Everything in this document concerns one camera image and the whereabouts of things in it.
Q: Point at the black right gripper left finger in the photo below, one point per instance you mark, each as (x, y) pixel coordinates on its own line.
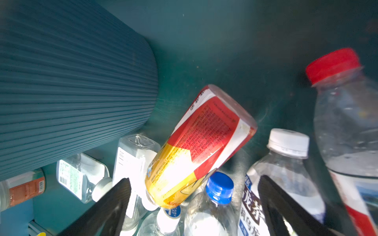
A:
(106, 217)

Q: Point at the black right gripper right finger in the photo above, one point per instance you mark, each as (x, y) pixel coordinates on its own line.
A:
(278, 206)

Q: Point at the tall bottle white label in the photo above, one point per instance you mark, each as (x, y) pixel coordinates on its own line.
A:
(284, 165)

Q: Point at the square bottle green label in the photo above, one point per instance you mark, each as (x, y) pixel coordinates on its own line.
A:
(85, 177)

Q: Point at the square clear bottle white label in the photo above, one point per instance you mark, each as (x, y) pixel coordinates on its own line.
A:
(134, 154)

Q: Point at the brown drink bottle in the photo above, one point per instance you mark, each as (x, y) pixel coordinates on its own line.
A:
(21, 188)

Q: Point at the red yellow tea bottle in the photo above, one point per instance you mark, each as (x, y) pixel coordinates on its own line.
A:
(211, 131)

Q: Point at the clear bottle red cap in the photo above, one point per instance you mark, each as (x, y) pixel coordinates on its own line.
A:
(346, 130)

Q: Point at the clear bottle white cap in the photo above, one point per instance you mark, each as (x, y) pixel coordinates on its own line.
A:
(164, 222)

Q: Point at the blue ribbed trash bin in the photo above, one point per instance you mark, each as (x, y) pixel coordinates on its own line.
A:
(73, 77)

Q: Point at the small bottle blue cap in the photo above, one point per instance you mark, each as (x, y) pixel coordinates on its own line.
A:
(209, 213)

